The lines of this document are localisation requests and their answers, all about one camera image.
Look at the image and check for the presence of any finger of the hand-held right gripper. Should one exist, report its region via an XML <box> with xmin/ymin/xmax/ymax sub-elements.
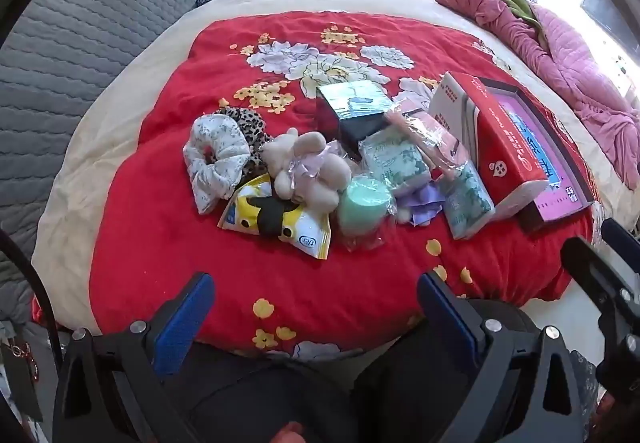
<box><xmin>600</xmin><ymin>219</ymin><xmax>640</xmax><ymax>251</ymax></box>
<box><xmin>560</xmin><ymin>236</ymin><xmax>640</xmax><ymax>339</ymax></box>

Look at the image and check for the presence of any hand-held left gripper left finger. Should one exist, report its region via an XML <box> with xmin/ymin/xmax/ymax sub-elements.
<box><xmin>52</xmin><ymin>272</ymin><xmax>217</xmax><ymax>443</ymax></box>

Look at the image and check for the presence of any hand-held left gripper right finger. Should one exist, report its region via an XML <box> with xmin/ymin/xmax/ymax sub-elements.
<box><xmin>417</xmin><ymin>271</ymin><xmax>586</xmax><ymax>443</ymax></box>

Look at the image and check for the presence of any plush toy purple dress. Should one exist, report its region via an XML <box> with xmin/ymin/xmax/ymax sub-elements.
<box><xmin>397</xmin><ymin>183</ymin><xmax>446</xmax><ymax>227</ymax></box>

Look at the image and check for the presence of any yellow packet with black toy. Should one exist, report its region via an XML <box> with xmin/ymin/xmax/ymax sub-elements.
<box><xmin>216</xmin><ymin>173</ymin><xmax>332</xmax><ymax>260</ymax></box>

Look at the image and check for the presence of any green patterned tissue pack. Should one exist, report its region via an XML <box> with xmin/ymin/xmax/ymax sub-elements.
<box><xmin>440</xmin><ymin>163</ymin><xmax>496</xmax><ymax>241</ymax></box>
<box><xmin>360</xmin><ymin>130</ymin><xmax>433</xmax><ymax>196</ymax></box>

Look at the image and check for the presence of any beige bear plush pink dress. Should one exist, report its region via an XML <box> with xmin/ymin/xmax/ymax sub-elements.
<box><xmin>260</xmin><ymin>130</ymin><xmax>353</xmax><ymax>214</ymax></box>

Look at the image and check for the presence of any pink item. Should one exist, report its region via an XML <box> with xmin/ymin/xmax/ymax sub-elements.
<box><xmin>387</xmin><ymin>108</ymin><xmax>473</xmax><ymax>176</ymax></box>

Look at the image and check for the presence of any white floral scrunchie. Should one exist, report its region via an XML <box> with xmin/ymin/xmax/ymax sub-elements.
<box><xmin>182</xmin><ymin>116</ymin><xmax>251</xmax><ymax>215</ymax></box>

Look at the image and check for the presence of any leopard print scrunchie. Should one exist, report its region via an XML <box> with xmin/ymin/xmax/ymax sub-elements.
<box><xmin>217</xmin><ymin>106</ymin><xmax>273</xmax><ymax>184</ymax></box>

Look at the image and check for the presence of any red floral blanket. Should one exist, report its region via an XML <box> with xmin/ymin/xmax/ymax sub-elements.
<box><xmin>87</xmin><ymin>10</ymin><xmax>596</xmax><ymax>364</ymax></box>

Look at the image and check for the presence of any red and white box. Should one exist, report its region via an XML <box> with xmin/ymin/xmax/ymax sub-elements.
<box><xmin>431</xmin><ymin>72</ymin><xmax>549</xmax><ymax>219</ymax></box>

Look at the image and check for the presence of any pink quilt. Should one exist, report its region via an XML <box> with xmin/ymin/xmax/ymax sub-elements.
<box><xmin>434</xmin><ymin>0</ymin><xmax>640</xmax><ymax>204</ymax></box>

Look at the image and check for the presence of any cream bed sheet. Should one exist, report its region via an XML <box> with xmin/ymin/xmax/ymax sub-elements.
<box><xmin>30</xmin><ymin>0</ymin><xmax>640</xmax><ymax>329</ymax></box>

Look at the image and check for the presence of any dark blue box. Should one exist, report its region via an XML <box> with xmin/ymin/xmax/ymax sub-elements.
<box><xmin>315</xmin><ymin>80</ymin><xmax>396</xmax><ymax>159</ymax></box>

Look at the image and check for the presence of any grey quilted headboard cover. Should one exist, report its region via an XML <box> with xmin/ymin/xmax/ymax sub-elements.
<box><xmin>0</xmin><ymin>0</ymin><xmax>216</xmax><ymax>324</ymax></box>

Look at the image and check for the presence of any black cable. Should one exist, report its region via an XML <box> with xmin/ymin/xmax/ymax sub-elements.
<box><xmin>0</xmin><ymin>227</ymin><xmax>63</xmax><ymax>364</ymax></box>

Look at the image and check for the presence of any dark bag with metal ring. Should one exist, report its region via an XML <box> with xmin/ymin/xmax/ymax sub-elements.
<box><xmin>0</xmin><ymin>323</ymin><xmax>61</xmax><ymax>419</ymax></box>

